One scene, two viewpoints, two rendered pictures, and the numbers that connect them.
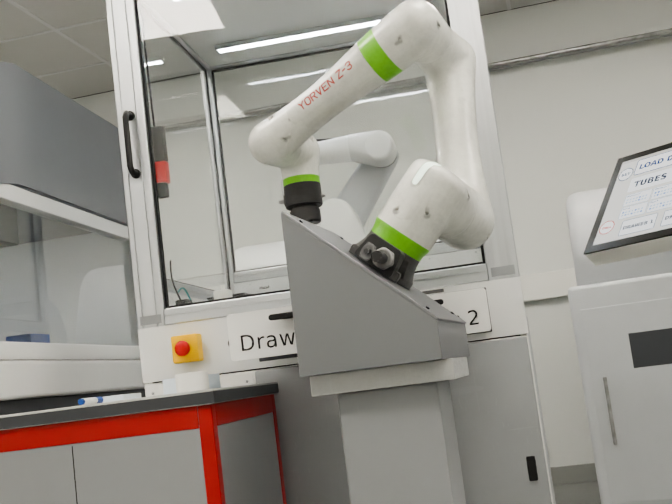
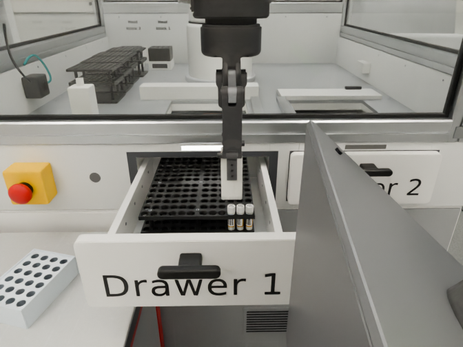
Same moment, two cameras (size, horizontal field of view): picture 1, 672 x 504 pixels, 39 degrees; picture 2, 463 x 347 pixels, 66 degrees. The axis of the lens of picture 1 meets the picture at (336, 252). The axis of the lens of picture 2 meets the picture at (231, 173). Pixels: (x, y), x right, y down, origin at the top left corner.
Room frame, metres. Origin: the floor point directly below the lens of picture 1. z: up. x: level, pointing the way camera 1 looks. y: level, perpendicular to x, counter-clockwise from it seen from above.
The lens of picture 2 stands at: (1.84, 0.14, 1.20)
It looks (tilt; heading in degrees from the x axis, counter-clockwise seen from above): 26 degrees down; 351
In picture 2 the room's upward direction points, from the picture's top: straight up
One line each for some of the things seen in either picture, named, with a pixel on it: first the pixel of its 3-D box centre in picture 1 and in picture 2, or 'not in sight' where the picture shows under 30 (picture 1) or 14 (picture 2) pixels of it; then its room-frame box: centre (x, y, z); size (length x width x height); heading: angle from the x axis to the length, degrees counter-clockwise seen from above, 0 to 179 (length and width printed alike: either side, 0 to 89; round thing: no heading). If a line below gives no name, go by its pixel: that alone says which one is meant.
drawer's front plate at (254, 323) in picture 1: (289, 330); (193, 270); (2.21, 0.13, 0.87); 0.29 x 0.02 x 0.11; 82
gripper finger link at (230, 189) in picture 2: not in sight; (231, 177); (2.28, 0.07, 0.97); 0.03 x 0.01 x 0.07; 82
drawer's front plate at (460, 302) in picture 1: (431, 316); (362, 178); (2.42, -0.22, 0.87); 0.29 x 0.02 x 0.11; 82
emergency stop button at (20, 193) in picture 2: (182, 348); (21, 192); (2.47, 0.43, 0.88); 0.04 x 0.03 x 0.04; 82
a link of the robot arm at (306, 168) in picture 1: (297, 158); not in sight; (2.30, 0.07, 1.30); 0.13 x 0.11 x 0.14; 154
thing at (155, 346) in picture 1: (352, 335); (223, 109); (2.94, -0.02, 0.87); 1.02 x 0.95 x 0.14; 82
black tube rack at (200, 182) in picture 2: not in sight; (201, 197); (2.41, 0.10, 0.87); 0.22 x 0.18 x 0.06; 172
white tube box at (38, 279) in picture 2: (192, 384); (31, 285); (2.32, 0.39, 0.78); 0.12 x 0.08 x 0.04; 156
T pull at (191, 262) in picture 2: (285, 315); (189, 265); (2.18, 0.13, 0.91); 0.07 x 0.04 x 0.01; 82
